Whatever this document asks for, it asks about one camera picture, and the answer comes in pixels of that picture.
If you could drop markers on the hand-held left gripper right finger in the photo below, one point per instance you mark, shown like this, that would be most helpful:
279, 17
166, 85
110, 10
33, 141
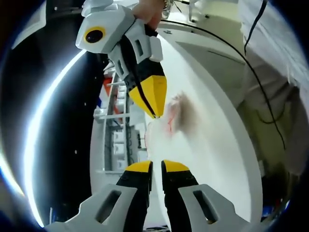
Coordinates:
178, 193

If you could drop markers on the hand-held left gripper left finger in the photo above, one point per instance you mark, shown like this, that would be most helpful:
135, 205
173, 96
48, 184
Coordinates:
135, 193

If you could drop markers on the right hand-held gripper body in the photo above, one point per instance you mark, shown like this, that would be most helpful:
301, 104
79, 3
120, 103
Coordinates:
108, 24

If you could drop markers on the person's right hand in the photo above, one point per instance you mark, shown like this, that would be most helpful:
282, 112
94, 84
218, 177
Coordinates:
150, 10

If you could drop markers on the orange and blue box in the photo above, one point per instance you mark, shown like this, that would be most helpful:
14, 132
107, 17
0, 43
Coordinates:
107, 89

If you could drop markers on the row of white storage bins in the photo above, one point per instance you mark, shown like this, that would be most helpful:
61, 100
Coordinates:
118, 137

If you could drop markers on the grey metal shelving unit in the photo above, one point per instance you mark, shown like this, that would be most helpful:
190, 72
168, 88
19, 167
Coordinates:
106, 135

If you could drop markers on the long ceiling light strip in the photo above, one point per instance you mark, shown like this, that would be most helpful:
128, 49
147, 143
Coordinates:
37, 120

